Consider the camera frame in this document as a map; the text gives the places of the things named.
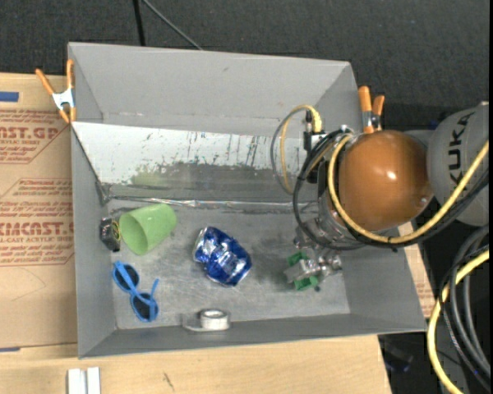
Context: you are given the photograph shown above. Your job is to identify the crushed blue metal can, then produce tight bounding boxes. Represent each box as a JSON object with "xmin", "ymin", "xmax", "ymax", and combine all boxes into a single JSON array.
[{"xmin": 192, "ymin": 226, "xmax": 253, "ymax": 288}]

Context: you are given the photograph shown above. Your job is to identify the white tape roll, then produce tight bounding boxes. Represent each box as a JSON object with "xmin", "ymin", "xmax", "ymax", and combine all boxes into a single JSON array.
[{"xmin": 182, "ymin": 308, "xmax": 233, "ymax": 333}]

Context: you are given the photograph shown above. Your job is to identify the green plastic cup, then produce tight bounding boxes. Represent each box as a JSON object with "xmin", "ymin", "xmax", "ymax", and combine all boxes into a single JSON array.
[{"xmin": 118, "ymin": 203, "xmax": 178, "ymax": 257}]

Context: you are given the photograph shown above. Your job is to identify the grey metal bin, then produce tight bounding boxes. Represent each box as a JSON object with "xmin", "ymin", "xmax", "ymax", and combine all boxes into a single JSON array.
[{"xmin": 67, "ymin": 42, "xmax": 429, "ymax": 360}]

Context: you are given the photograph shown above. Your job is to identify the blue sunglasses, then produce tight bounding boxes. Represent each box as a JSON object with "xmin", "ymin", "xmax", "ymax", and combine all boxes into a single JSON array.
[{"xmin": 111, "ymin": 260, "xmax": 161, "ymax": 323}]

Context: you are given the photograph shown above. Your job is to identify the small black and yellow object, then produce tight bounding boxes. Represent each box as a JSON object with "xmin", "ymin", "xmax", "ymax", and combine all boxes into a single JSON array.
[{"xmin": 99, "ymin": 216, "xmax": 122, "ymax": 254}]

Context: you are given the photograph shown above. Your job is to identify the brown cardboard board red print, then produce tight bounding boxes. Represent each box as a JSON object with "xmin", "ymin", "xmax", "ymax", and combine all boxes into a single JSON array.
[{"xmin": 0, "ymin": 71, "xmax": 437, "ymax": 350}]

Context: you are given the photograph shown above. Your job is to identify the black cylinder on white bracket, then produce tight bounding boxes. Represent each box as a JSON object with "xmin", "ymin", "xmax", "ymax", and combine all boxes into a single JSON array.
[{"xmin": 302, "ymin": 108, "xmax": 328, "ymax": 153}]

